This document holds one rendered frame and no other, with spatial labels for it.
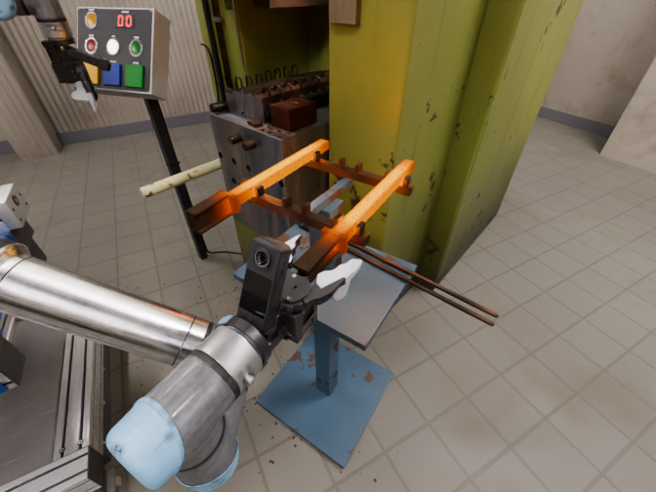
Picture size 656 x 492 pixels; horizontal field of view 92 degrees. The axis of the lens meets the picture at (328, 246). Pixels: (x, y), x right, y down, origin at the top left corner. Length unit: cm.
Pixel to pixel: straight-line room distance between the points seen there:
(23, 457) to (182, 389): 106
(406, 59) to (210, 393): 81
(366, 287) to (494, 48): 87
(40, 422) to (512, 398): 165
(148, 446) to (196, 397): 5
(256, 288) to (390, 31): 72
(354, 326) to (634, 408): 131
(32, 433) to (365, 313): 109
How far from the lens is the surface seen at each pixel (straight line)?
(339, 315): 75
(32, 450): 140
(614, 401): 178
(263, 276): 39
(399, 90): 92
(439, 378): 150
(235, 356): 38
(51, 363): 157
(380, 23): 94
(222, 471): 49
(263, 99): 110
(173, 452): 38
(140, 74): 144
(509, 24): 128
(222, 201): 64
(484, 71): 130
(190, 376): 38
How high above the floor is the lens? 126
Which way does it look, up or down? 40 degrees down
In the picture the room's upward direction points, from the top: straight up
